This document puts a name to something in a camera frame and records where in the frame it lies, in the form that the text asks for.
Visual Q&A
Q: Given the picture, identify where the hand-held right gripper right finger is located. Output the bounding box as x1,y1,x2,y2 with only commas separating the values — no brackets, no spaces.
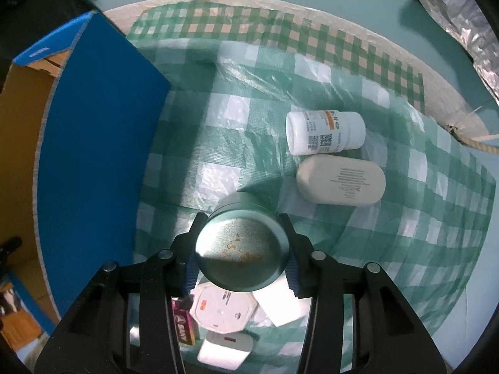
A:
279,213,445,374

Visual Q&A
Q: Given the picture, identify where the green checkered tablecloth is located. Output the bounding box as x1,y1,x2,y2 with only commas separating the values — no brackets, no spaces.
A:
125,0,497,374

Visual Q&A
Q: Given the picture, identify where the beige rope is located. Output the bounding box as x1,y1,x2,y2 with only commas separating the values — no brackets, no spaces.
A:
448,122,499,151

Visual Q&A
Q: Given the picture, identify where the pink packet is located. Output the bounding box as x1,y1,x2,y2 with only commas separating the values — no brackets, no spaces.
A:
172,298,201,347

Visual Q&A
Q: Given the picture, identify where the white power bank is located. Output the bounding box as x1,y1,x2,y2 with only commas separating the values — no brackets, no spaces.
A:
197,329,254,371

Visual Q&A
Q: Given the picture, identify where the beige oval case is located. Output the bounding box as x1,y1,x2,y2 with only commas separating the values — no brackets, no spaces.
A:
296,155,386,207

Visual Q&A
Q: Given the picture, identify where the white pill bottle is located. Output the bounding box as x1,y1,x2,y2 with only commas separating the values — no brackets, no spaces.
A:
286,110,366,156

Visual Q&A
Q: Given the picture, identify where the silver foil sheet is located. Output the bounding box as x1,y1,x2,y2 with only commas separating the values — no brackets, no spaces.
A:
407,0,499,102

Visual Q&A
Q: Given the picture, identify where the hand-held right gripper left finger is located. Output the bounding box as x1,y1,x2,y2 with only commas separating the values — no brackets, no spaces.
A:
34,212,207,374

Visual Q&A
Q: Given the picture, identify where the large black object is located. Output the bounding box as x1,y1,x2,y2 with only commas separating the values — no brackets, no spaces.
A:
0,0,100,63

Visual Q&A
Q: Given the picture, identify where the white square box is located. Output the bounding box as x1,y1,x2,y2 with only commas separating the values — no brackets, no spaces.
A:
253,278,312,327

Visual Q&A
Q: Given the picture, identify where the blue-edged cardboard box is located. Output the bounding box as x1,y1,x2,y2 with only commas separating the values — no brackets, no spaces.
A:
0,10,172,336

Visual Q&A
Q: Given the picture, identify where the white octagonal box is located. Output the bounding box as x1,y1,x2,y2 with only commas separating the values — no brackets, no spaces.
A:
189,280,257,335

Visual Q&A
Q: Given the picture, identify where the green round metal tin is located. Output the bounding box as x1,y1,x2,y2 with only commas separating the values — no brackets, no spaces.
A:
195,192,291,292

